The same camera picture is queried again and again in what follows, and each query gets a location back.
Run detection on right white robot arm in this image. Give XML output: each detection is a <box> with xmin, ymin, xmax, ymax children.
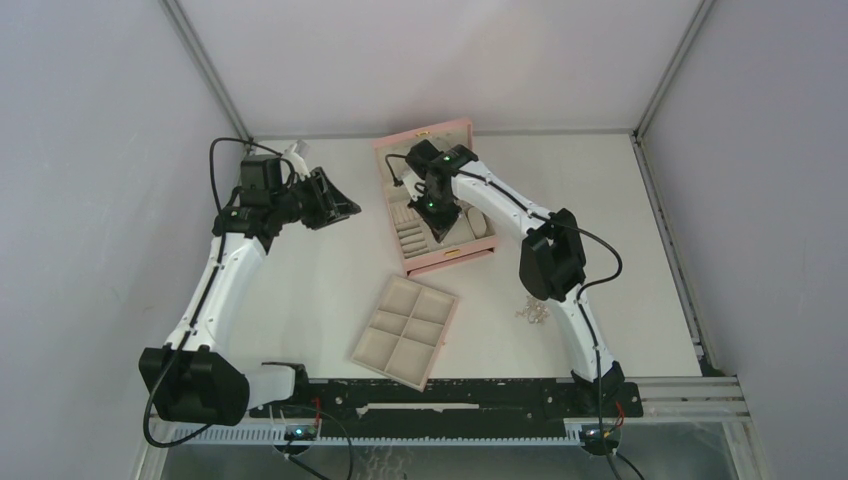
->
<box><xmin>399</xmin><ymin>140</ymin><xmax>625</xmax><ymax>416</ymax></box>

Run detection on pink jewelry box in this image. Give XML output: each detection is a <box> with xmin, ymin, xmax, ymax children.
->
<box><xmin>372</xmin><ymin>117</ymin><xmax>498</xmax><ymax>277</ymax></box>

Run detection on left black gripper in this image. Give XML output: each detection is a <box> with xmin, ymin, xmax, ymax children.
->
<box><xmin>272</xmin><ymin>168</ymin><xmax>361</xmax><ymax>231</ymax></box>

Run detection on beige six-compartment tray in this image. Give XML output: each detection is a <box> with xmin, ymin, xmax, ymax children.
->
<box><xmin>350</xmin><ymin>276</ymin><xmax>459</xmax><ymax>392</ymax></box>

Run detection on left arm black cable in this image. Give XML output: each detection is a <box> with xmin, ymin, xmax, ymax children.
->
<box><xmin>142</xmin><ymin>137</ymin><xmax>293</xmax><ymax>450</ymax></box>

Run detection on white slotted cable duct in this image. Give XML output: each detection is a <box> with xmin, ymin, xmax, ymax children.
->
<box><xmin>190</xmin><ymin>423</ymin><xmax>585</xmax><ymax>446</ymax></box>

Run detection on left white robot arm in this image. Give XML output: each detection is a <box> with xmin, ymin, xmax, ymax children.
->
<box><xmin>139</xmin><ymin>155</ymin><xmax>361</xmax><ymax>426</ymax></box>

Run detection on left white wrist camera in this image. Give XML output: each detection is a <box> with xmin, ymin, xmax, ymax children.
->
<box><xmin>282</xmin><ymin>140</ymin><xmax>311</xmax><ymax>178</ymax></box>

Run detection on black mounting base plate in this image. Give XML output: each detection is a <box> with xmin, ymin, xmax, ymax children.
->
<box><xmin>249</xmin><ymin>378</ymin><xmax>644</xmax><ymax>435</ymax></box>

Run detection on silver chain pile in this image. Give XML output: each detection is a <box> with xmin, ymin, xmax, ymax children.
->
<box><xmin>514</xmin><ymin>299</ymin><xmax>551</xmax><ymax>326</ymax></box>

